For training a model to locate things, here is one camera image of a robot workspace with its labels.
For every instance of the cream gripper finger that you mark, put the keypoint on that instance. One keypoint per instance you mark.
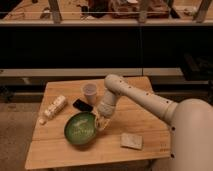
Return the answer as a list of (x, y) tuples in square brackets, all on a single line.
[(101, 122)]

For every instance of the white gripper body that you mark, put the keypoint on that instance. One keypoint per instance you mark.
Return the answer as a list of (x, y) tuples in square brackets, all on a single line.
[(106, 106)]

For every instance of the green ceramic bowl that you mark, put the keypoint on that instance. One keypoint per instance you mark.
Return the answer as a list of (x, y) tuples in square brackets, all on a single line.
[(80, 128)]

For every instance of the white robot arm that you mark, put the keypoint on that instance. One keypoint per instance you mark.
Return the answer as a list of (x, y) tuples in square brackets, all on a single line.
[(191, 122)]

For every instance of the black phone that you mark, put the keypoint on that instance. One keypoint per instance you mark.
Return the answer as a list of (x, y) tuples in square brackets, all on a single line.
[(82, 106)]

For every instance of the grey sponge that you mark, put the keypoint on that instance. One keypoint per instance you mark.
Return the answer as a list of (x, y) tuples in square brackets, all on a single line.
[(131, 141)]

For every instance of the wooden table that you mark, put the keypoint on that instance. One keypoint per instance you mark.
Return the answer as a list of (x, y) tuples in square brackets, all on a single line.
[(50, 149)]

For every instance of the white plastic bottle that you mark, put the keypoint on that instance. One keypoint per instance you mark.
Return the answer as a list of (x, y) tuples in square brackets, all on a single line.
[(53, 109)]

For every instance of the metal shelf rack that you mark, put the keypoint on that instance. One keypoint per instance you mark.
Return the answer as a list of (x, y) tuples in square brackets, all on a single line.
[(69, 38)]

